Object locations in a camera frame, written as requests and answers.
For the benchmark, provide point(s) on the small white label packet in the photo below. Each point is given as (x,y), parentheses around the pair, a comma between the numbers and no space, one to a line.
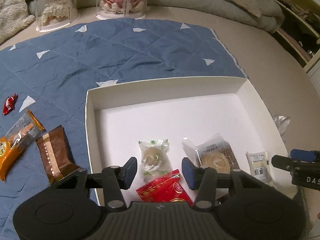
(259,166)

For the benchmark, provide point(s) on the wooden shelf right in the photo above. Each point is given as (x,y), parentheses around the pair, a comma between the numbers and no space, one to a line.
(299,33)

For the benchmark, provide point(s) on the small red candy wrapper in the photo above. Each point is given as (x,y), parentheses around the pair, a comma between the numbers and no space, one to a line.
(9,104)

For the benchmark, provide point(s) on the green white candy pack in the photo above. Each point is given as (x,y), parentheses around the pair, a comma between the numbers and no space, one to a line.
(155,162)

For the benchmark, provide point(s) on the blue quilted triangle mat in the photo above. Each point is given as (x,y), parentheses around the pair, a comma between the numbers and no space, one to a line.
(57,69)

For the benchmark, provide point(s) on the white shallow cardboard box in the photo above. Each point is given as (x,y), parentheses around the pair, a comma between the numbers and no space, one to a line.
(118,117)

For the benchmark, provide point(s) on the brown wafer packet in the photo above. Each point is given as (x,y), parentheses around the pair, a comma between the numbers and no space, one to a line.
(56,155)

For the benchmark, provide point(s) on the fluffy white pillow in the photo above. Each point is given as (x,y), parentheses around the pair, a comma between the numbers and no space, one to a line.
(14,18)

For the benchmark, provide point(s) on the clear pastry pack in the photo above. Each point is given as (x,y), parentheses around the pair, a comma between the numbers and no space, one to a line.
(215,153)

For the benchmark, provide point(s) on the orange cookie pack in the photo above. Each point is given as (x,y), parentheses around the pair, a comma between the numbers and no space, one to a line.
(26,129)

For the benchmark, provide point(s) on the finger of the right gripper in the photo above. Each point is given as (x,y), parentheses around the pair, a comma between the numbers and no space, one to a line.
(286,163)

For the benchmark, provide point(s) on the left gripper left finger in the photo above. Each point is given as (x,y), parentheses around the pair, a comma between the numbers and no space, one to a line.
(112,180)

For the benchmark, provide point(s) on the red cookie snack pack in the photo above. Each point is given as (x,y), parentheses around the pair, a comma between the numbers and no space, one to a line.
(164,189)

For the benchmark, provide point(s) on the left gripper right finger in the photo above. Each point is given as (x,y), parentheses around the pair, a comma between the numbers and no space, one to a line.
(206,181)

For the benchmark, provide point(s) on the clear case white doll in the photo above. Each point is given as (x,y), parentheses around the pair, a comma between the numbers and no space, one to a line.
(54,14)

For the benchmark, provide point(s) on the grey folded duvet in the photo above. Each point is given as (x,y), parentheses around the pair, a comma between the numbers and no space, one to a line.
(270,20)

